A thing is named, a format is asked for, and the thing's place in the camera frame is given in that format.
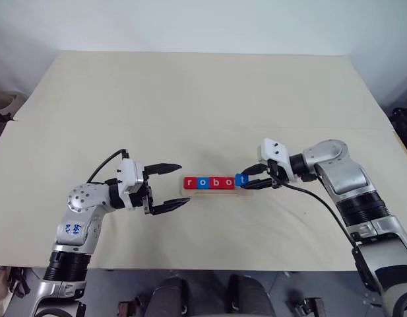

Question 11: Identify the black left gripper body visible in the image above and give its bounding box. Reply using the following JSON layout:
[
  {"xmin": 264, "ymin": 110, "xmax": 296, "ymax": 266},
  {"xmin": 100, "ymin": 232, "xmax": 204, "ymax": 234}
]
[{"xmin": 129, "ymin": 179, "xmax": 156, "ymax": 217}]

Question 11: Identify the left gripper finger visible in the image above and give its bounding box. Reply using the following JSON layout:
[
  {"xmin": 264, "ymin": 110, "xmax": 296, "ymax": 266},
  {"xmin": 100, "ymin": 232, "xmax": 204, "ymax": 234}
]
[
  {"xmin": 142, "ymin": 162, "xmax": 183, "ymax": 176},
  {"xmin": 151, "ymin": 197, "xmax": 191, "ymax": 217}
]

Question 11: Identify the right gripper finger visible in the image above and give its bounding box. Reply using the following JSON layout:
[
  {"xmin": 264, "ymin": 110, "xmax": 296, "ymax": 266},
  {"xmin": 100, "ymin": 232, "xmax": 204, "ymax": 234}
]
[
  {"xmin": 241, "ymin": 163, "xmax": 268, "ymax": 176},
  {"xmin": 241, "ymin": 177, "xmax": 274, "ymax": 190}
]

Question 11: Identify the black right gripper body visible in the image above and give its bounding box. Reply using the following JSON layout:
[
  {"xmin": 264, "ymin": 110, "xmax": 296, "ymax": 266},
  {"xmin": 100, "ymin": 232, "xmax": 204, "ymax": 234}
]
[{"xmin": 265, "ymin": 159, "xmax": 290, "ymax": 189}]

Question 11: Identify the wooden tile rack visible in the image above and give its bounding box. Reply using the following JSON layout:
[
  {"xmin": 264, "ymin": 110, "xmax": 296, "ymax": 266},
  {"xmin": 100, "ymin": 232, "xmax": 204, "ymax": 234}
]
[{"xmin": 179, "ymin": 184, "xmax": 254, "ymax": 199}]

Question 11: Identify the dark rounded shape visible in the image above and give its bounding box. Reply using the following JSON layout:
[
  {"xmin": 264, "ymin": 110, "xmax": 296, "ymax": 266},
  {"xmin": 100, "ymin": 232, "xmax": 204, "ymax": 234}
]
[
  {"xmin": 228, "ymin": 273, "xmax": 273, "ymax": 317},
  {"xmin": 152, "ymin": 276, "xmax": 194, "ymax": 317}
]

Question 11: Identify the black equipment stand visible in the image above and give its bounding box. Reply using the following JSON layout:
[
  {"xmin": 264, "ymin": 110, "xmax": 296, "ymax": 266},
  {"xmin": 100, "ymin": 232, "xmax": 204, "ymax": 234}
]
[{"xmin": 391, "ymin": 106, "xmax": 407, "ymax": 139}]

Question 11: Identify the round wooden stool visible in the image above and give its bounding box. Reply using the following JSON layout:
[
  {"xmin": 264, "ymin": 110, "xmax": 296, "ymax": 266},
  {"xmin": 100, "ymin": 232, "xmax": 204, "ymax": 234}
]
[{"xmin": 0, "ymin": 88, "xmax": 26, "ymax": 123}]

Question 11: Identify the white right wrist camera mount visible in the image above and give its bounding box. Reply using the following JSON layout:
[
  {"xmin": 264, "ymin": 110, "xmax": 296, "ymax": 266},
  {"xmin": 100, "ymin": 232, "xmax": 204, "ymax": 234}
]
[{"xmin": 258, "ymin": 138, "xmax": 295, "ymax": 182}]

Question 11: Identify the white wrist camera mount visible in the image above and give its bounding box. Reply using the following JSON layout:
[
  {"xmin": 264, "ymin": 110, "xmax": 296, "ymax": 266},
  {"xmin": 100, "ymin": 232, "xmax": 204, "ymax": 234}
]
[
  {"xmin": 116, "ymin": 158, "xmax": 145, "ymax": 211},
  {"xmin": 258, "ymin": 138, "xmax": 295, "ymax": 182}
]

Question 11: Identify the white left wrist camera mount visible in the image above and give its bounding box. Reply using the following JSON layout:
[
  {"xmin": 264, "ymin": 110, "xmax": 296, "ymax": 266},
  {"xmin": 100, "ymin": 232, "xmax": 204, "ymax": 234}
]
[{"xmin": 116, "ymin": 158, "xmax": 145, "ymax": 211}]

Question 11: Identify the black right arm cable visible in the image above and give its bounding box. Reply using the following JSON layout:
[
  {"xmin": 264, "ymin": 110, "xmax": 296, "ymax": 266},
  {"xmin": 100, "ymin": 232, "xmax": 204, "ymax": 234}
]
[{"xmin": 282, "ymin": 183, "xmax": 379, "ymax": 291}]

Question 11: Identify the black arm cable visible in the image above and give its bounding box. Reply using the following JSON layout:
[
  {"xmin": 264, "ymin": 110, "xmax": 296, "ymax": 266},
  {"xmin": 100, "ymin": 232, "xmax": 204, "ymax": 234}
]
[
  {"xmin": 87, "ymin": 149, "xmax": 130, "ymax": 184},
  {"xmin": 282, "ymin": 183, "xmax": 379, "ymax": 291}
]

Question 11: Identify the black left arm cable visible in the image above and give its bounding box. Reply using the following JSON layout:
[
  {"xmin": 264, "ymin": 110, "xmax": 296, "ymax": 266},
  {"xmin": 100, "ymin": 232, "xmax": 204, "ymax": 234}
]
[{"xmin": 87, "ymin": 149, "xmax": 130, "ymax": 184}]

